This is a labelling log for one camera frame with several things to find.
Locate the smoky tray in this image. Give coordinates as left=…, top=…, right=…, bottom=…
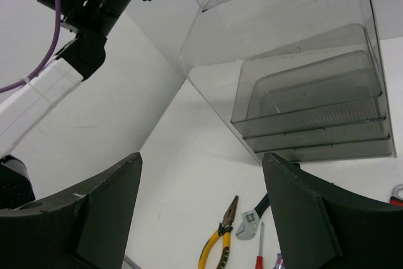
left=231, top=23, right=381, bottom=122
left=234, top=115, right=387, bottom=138
left=253, top=133, right=393, bottom=162

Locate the blue handle screwdriver long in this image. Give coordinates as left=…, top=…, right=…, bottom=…
left=273, top=253, right=284, bottom=269

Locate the smoky bottom tray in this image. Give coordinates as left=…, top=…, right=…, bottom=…
left=253, top=133, right=393, bottom=162

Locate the red clear screwdriver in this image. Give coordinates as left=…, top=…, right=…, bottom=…
left=255, top=222, right=264, bottom=269

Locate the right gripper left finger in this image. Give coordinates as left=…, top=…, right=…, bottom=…
left=1, top=152, right=142, bottom=268

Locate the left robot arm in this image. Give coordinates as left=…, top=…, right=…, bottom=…
left=1, top=0, right=151, bottom=209

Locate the red handle adjustable wrench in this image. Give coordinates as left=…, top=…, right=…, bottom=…
left=389, top=184, right=403, bottom=206

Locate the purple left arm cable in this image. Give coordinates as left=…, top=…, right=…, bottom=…
left=0, top=0, right=60, bottom=93

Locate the clear acrylic box cover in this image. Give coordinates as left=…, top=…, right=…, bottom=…
left=180, top=0, right=395, bottom=163

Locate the smoky top tray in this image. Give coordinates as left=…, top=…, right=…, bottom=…
left=231, top=23, right=381, bottom=122

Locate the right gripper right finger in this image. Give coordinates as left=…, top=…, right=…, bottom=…
left=262, top=152, right=402, bottom=268

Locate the black handle adjustable wrench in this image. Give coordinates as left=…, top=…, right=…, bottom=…
left=236, top=194, right=270, bottom=241

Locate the yellow long-nose pliers left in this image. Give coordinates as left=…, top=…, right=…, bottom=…
left=198, top=195, right=239, bottom=269

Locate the smoky middle tray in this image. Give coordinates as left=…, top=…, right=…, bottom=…
left=234, top=115, right=387, bottom=138

